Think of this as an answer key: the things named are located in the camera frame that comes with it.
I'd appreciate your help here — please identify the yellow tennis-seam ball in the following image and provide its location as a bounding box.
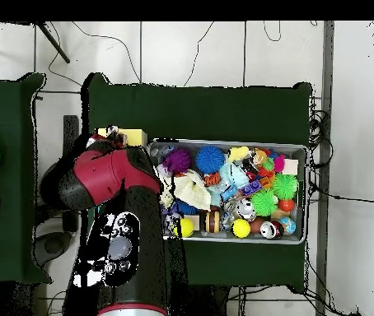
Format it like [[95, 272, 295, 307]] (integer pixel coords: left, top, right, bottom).
[[230, 218, 251, 239]]

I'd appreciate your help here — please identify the cream waffle cloth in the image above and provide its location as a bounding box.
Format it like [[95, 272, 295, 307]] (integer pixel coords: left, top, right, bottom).
[[158, 168, 213, 211]]

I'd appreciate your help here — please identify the silver drink can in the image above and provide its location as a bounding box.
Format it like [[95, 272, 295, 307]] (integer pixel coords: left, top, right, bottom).
[[236, 199, 257, 221]]

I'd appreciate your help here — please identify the wooden box with three holes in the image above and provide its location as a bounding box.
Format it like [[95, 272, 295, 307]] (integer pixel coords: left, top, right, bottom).
[[95, 127, 149, 147]]

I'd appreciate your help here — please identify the dark green side-table cloth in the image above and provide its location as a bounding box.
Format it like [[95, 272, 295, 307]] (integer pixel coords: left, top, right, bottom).
[[0, 72, 53, 286]]

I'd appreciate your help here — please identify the dark grey rounded floor object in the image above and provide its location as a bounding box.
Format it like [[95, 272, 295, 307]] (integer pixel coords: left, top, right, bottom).
[[33, 230, 74, 267]]

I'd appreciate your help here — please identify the dark green tablecloth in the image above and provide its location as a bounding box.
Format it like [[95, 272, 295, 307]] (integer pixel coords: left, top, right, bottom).
[[81, 72, 313, 292]]

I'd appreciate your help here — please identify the blue spiky ball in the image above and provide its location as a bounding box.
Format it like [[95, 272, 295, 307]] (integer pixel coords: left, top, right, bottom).
[[194, 145, 226, 174]]

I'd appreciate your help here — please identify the brown striped wooden burger toy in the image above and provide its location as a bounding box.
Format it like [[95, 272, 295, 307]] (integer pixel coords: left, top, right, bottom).
[[203, 210, 222, 234]]

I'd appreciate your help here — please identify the green spiky ball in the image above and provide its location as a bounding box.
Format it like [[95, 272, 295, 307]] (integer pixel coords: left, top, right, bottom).
[[249, 188, 278, 217], [271, 173, 299, 201]]

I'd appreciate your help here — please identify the long black tripod leg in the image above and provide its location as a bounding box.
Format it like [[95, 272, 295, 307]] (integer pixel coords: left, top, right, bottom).
[[36, 21, 71, 64]]

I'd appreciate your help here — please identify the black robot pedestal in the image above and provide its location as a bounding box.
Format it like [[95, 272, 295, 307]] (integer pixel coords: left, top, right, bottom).
[[186, 285, 231, 316]]

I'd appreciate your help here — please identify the red drink can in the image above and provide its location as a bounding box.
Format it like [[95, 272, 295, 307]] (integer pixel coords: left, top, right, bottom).
[[259, 220, 285, 239]]

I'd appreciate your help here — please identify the purple spiky toy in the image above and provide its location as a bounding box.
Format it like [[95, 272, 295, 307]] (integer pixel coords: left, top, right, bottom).
[[162, 147, 193, 174]]

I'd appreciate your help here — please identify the black floor cable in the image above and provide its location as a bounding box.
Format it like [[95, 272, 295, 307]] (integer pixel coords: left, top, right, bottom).
[[308, 182, 374, 205]]

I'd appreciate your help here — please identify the smooth yellow ball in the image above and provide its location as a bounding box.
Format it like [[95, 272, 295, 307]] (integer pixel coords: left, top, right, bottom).
[[173, 217, 195, 238]]

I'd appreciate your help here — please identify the clear mesh bin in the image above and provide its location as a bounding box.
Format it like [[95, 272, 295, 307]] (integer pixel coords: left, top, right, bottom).
[[147, 137, 308, 245]]

